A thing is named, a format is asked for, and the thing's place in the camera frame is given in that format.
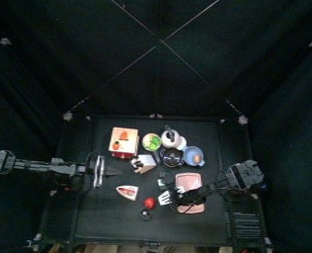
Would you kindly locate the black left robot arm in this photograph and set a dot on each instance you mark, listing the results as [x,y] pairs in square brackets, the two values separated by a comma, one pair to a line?
[39,165]

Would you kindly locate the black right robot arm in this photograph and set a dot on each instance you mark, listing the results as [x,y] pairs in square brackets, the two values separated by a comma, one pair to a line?
[237,176]

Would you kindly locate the black toy pot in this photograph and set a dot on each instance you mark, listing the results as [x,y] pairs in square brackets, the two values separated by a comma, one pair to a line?
[162,162]

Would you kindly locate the black pot lid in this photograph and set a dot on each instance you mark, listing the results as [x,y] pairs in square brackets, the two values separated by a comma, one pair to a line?
[171,156]

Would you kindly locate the white toy spatula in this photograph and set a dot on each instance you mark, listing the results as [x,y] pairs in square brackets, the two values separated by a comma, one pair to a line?
[165,197]

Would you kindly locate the pink toy cutting board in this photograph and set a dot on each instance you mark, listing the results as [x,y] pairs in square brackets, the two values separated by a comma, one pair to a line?
[187,180]

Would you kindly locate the small green white toy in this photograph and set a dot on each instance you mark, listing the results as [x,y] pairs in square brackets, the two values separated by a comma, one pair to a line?
[162,182]

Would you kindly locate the red tomato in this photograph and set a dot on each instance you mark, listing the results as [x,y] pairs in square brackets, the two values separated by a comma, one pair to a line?
[150,203]

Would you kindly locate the white triangular toy slice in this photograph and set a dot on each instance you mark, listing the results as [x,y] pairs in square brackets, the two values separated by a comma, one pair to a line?
[127,191]

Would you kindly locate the white cube with black marks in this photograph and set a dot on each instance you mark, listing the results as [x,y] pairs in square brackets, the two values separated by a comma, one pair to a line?
[143,163]

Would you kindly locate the wooden toy toaster box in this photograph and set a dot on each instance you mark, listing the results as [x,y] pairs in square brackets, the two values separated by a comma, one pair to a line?
[123,142]

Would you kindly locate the orange toy egg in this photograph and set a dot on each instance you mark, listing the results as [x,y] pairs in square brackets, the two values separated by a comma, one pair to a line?
[197,159]

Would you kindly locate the blue toy bowl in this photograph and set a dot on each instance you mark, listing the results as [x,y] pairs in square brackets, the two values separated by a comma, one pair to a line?
[190,152]

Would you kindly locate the green yellow toy bowl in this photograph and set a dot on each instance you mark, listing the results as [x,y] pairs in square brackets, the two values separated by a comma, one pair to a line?
[151,142]

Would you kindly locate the white toy kettle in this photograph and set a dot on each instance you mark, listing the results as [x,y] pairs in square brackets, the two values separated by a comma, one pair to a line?
[171,138]

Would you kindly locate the metal frame bracket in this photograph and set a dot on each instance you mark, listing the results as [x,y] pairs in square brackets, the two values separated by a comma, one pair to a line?
[242,119]
[155,116]

